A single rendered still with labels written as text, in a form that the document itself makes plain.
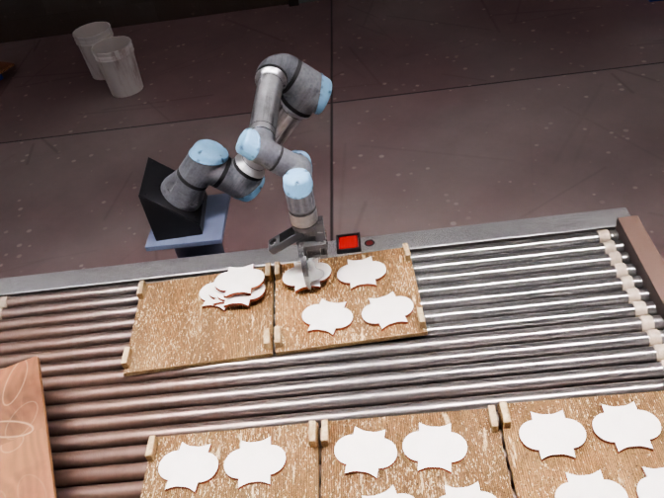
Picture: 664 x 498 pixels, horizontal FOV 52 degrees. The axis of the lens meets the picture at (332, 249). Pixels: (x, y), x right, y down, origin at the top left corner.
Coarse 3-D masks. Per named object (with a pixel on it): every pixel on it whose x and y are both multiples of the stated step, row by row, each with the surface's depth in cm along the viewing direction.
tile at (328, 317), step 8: (320, 304) 192; (328, 304) 192; (336, 304) 192; (344, 304) 191; (304, 312) 191; (312, 312) 190; (320, 312) 190; (328, 312) 190; (336, 312) 189; (344, 312) 189; (304, 320) 189; (312, 320) 188; (320, 320) 188; (328, 320) 187; (336, 320) 187; (344, 320) 187; (352, 320) 187; (312, 328) 186; (320, 328) 186; (328, 328) 185; (336, 328) 185; (344, 328) 185
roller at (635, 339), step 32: (448, 352) 177; (480, 352) 176; (512, 352) 175; (544, 352) 174; (576, 352) 174; (128, 384) 183; (160, 384) 182; (192, 384) 181; (224, 384) 180; (256, 384) 180
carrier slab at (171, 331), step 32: (160, 288) 209; (192, 288) 207; (160, 320) 198; (192, 320) 196; (224, 320) 194; (256, 320) 193; (160, 352) 189; (192, 352) 187; (224, 352) 185; (256, 352) 184
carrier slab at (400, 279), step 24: (288, 264) 209; (336, 264) 206; (384, 264) 203; (408, 264) 202; (288, 288) 201; (336, 288) 198; (360, 288) 197; (384, 288) 196; (408, 288) 194; (288, 312) 193; (360, 312) 190; (288, 336) 187; (312, 336) 185; (336, 336) 184; (360, 336) 183; (384, 336) 182; (408, 336) 182
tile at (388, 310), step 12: (372, 300) 191; (384, 300) 190; (396, 300) 190; (408, 300) 189; (372, 312) 187; (384, 312) 187; (396, 312) 186; (408, 312) 186; (372, 324) 185; (384, 324) 184
